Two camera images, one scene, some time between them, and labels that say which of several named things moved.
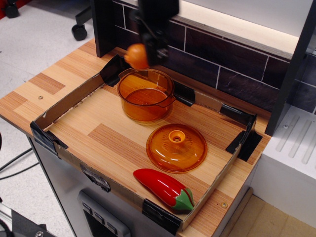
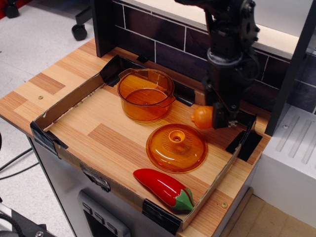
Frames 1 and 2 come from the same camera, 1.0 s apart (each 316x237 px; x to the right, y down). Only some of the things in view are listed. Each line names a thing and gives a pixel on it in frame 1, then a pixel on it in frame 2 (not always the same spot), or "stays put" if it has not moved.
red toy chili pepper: (165, 190) stays put
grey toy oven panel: (99, 218) stays put
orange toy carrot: (136, 55) -> (203, 116)
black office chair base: (79, 30) stays put
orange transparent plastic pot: (146, 95) stays put
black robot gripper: (153, 17) -> (228, 76)
